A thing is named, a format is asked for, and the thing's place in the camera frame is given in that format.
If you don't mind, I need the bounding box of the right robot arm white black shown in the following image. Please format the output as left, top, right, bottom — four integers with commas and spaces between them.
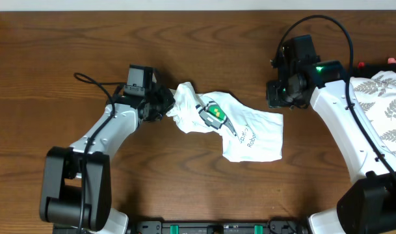
267, 35, 396, 233

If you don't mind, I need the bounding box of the white fern pattern cloth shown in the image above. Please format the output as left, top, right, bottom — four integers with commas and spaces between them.
350, 71, 396, 156

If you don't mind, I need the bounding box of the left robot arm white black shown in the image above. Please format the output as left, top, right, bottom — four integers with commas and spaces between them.
39, 65, 175, 233

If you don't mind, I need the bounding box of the black mounting rail with clamps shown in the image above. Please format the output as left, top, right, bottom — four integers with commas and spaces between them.
125, 220, 310, 234

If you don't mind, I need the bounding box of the black garment with red details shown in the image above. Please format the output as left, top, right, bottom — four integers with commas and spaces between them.
352, 58, 396, 79

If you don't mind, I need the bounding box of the white printed t-shirt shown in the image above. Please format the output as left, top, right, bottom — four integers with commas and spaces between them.
166, 82, 284, 163

